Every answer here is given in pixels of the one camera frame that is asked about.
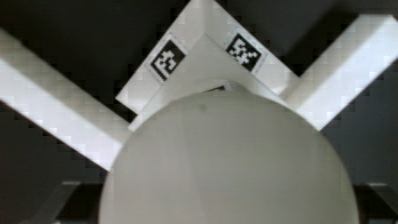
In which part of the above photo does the white foam border frame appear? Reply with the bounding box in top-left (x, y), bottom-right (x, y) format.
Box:
top-left (0, 14), bottom-right (398, 168)

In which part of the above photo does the white lamp base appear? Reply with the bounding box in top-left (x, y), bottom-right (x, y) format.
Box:
top-left (117, 0), bottom-right (298, 128)

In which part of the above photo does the white lamp bulb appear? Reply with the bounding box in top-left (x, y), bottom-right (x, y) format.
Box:
top-left (99, 91), bottom-right (358, 224)

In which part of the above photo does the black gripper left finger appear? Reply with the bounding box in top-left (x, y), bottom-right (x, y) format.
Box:
top-left (17, 181), bottom-right (102, 224)

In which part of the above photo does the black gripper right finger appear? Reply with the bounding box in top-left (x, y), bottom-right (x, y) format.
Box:
top-left (353, 183), bottom-right (398, 224)

